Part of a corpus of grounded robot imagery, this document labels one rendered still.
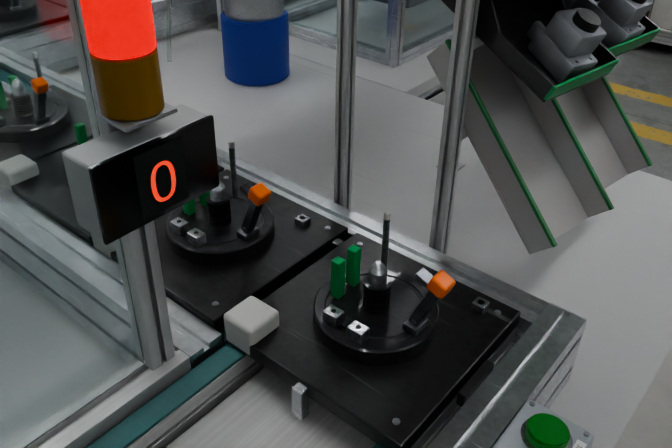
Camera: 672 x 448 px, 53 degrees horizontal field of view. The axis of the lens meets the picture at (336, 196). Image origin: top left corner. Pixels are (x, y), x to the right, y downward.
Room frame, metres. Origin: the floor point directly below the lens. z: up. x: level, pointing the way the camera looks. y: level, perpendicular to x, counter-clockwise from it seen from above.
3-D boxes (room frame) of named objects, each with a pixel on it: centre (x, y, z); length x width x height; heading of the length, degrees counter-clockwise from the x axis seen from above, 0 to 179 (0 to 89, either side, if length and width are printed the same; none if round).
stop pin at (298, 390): (0.47, 0.03, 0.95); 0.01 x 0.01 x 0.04; 51
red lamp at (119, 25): (0.49, 0.16, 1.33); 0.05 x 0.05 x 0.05
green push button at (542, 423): (0.42, -0.20, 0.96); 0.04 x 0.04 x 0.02
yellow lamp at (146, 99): (0.49, 0.16, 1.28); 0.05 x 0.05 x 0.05
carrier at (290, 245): (0.73, 0.15, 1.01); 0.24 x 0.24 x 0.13; 51
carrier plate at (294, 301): (0.57, -0.05, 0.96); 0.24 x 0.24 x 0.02; 51
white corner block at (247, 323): (0.55, 0.09, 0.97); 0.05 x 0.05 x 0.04; 51
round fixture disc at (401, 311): (0.57, -0.05, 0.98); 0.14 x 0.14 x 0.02
